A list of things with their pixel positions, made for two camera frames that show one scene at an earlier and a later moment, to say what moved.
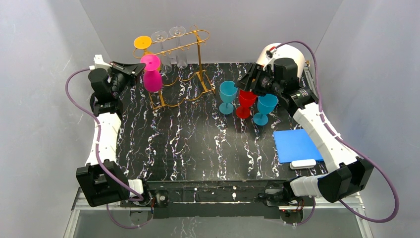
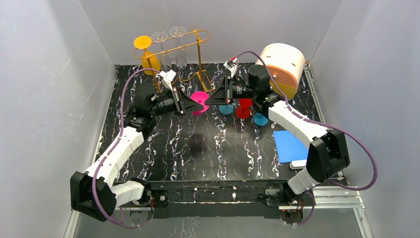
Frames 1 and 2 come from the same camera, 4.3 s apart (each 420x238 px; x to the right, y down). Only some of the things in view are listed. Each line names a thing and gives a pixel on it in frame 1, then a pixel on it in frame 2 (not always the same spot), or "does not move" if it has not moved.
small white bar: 302,163 does not move
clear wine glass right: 178,31 does not move
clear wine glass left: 160,36 does not move
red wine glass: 246,99 does not move
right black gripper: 259,83 -> 228,92
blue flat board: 295,144 does not move
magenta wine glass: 152,76 -> 200,97
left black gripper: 117,74 -> 179,102
